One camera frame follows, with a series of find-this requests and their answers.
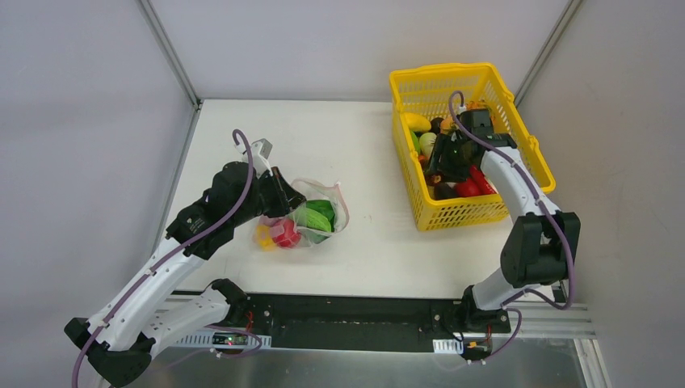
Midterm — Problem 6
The purple cable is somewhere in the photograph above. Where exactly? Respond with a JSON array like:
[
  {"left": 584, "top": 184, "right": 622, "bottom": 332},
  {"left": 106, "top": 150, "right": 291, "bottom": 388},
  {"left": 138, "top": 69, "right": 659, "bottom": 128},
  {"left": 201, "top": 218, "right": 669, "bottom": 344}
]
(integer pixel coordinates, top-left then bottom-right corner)
[
  {"left": 448, "top": 90, "right": 578, "bottom": 312},
  {"left": 70, "top": 129, "right": 256, "bottom": 388}
]

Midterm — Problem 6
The green toy starfruit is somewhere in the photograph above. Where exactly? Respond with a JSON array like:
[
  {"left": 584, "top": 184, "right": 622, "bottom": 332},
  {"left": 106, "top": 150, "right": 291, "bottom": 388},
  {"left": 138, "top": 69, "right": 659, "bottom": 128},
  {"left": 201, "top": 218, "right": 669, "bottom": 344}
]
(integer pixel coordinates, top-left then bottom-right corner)
[{"left": 410, "top": 132, "right": 421, "bottom": 154}]

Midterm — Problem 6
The clear pink-dotted zip bag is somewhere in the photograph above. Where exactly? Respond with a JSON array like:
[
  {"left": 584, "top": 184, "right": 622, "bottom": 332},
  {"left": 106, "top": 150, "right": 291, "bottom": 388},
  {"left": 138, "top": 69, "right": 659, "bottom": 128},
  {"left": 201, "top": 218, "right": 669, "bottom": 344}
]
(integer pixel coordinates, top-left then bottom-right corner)
[{"left": 252, "top": 178, "right": 350, "bottom": 251}]

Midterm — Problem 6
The red toy chili pepper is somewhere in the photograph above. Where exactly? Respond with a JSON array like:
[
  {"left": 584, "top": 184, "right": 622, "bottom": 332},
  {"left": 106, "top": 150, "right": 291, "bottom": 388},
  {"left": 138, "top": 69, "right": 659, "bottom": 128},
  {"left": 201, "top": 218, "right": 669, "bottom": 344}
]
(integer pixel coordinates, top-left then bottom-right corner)
[{"left": 469, "top": 165, "right": 498, "bottom": 196}]

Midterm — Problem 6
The green toy cucumber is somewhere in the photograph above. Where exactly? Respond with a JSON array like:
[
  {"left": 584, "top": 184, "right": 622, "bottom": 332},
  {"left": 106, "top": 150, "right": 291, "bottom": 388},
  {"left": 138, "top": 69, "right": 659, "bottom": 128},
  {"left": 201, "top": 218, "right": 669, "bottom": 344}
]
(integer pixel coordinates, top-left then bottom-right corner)
[{"left": 292, "top": 207, "right": 333, "bottom": 233}]

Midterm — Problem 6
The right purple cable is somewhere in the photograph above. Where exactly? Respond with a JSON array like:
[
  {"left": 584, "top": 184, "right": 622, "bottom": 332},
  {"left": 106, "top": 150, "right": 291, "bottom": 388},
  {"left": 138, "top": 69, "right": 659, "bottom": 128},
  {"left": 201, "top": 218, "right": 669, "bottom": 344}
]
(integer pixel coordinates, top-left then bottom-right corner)
[{"left": 448, "top": 90, "right": 578, "bottom": 312}]

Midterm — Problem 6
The dark toy plum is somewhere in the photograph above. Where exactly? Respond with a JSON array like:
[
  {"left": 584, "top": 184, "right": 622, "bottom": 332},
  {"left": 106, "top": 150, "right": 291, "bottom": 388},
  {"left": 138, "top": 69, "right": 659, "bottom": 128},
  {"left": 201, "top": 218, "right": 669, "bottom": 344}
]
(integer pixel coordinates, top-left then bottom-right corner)
[{"left": 430, "top": 116, "right": 444, "bottom": 134}]

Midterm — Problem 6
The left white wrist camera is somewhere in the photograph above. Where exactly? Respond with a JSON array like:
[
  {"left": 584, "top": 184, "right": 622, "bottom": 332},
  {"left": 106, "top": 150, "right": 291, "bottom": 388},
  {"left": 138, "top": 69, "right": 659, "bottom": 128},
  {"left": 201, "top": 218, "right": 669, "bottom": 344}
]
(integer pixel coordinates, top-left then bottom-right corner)
[{"left": 250, "top": 138, "right": 272, "bottom": 178}]

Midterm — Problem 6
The green toy bok choy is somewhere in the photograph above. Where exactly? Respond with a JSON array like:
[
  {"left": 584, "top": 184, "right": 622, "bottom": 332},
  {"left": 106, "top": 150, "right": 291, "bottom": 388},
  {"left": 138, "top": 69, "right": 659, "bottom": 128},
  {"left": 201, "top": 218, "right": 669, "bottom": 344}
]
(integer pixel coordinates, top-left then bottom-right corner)
[{"left": 304, "top": 200, "right": 335, "bottom": 245}]

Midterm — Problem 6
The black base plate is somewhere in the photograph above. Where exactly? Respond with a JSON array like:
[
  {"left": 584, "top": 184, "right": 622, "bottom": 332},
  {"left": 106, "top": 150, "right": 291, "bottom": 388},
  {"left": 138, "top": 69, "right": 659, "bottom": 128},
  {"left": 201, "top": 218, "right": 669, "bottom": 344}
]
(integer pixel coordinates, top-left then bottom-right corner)
[{"left": 218, "top": 293, "right": 511, "bottom": 353}]

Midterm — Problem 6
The yellow toy bell pepper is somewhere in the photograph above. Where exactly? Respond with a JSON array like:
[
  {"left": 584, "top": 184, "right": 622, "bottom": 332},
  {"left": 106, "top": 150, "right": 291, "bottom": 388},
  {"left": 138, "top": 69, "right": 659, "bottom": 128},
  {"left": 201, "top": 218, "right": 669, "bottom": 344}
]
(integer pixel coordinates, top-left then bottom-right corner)
[{"left": 253, "top": 224, "right": 278, "bottom": 251}]

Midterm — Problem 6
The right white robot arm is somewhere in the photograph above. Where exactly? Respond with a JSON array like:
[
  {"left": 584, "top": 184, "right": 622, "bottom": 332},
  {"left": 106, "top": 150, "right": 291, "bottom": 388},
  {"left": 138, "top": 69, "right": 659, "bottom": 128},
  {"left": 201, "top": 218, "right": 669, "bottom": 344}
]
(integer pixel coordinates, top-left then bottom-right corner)
[{"left": 424, "top": 108, "right": 581, "bottom": 331}]

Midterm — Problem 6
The yellow plastic basket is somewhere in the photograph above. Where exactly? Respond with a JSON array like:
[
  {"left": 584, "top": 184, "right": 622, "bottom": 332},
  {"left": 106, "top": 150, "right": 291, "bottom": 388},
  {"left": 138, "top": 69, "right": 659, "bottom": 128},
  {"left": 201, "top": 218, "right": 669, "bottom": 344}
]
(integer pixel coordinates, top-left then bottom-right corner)
[{"left": 389, "top": 62, "right": 556, "bottom": 231}]

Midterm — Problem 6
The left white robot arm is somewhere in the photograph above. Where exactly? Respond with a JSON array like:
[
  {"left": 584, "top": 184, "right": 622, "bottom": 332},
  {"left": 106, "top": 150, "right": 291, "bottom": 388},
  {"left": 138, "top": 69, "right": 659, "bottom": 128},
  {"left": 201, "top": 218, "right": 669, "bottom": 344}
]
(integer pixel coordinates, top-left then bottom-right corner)
[{"left": 65, "top": 162, "right": 306, "bottom": 387}]

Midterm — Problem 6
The white toy daikon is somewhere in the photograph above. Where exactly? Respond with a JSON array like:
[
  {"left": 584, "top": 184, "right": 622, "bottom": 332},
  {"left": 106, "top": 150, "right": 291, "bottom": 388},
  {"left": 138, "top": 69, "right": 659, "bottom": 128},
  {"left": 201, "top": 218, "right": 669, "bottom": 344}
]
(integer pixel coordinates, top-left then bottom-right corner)
[{"left": 418, "top": 132, "right": 437, "bottom": 158}]

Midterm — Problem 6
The red toy apple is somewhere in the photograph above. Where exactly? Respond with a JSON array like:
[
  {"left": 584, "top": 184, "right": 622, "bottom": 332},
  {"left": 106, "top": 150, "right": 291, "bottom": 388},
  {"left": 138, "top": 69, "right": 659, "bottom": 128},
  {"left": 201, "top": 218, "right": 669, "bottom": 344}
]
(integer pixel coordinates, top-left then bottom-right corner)
[{"left": 270, "top": 218, "right": 302, "bottom": 248}]

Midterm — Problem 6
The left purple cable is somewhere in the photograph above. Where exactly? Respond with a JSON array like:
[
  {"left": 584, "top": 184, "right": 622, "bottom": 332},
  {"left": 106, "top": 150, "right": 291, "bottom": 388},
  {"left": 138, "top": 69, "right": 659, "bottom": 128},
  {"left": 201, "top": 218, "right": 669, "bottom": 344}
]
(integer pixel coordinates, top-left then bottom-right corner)
[{"left": 70, "top": 129, "right": 256, "bottom": 388}]

